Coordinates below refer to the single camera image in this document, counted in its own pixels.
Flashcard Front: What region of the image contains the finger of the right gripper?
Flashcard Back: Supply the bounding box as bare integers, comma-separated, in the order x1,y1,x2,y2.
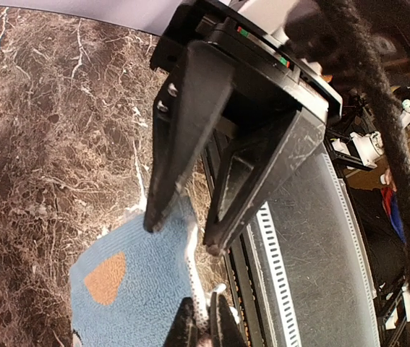
203,108,325,255

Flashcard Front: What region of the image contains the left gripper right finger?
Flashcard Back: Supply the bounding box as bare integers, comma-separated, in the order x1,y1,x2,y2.
209,292,246,347

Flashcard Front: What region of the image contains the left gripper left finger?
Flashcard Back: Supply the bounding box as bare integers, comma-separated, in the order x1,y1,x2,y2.
163,297,198,347

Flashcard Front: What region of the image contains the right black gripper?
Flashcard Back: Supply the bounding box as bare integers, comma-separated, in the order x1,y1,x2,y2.
144,1,343,233

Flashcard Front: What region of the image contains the blue patterned cartoon towel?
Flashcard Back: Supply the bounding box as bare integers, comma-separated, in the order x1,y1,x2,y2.
69,196,225,346

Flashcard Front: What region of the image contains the black front rail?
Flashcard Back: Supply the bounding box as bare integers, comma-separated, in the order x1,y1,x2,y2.
202,132,265,346

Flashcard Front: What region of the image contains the white slotted cable duct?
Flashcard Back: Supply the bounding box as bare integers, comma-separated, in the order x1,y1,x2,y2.
251,151,380,346

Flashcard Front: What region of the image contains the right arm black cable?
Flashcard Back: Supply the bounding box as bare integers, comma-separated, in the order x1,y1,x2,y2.
320,0,410,347

